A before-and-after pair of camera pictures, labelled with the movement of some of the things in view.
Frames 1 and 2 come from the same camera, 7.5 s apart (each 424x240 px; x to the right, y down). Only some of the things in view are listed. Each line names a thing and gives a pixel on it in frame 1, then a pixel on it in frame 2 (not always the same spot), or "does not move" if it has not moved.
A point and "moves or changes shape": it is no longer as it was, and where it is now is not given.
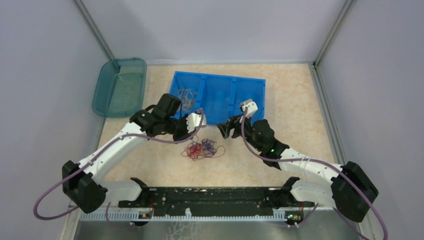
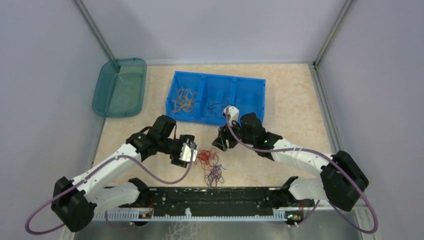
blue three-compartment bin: x=220 y=96 does not move
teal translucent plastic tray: x=119 y=88 does not move
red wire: x=193 y=150 moves or changes shape
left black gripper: x=185 y=134 → x=185 y=138
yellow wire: x=186 y=96 does not move
